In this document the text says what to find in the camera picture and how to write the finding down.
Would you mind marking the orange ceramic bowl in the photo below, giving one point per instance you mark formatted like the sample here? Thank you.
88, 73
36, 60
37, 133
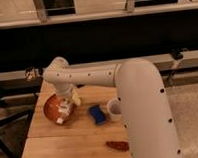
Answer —
50, 109

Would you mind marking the blue sponge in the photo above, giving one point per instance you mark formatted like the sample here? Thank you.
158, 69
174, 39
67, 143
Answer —
97, 114

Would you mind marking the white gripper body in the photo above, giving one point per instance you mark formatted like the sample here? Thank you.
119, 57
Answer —
66, 101

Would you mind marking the white plastic cup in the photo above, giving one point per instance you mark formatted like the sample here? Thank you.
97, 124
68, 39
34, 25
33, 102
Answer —
114, 111

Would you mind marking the dark red chili pepper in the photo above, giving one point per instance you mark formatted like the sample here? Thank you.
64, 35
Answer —
121, 145

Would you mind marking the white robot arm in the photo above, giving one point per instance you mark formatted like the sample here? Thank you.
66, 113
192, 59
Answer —
141, 94

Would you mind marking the grey metal rail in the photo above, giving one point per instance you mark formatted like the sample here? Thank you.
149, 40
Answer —
164, 62

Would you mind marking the small grey bracket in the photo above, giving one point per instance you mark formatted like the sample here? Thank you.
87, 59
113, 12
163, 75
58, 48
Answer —
31, 73

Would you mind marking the small white bottle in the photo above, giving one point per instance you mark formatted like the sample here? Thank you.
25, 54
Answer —
62, 115

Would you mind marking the black clamp on rail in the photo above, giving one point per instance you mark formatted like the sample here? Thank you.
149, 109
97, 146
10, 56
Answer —
177, 56

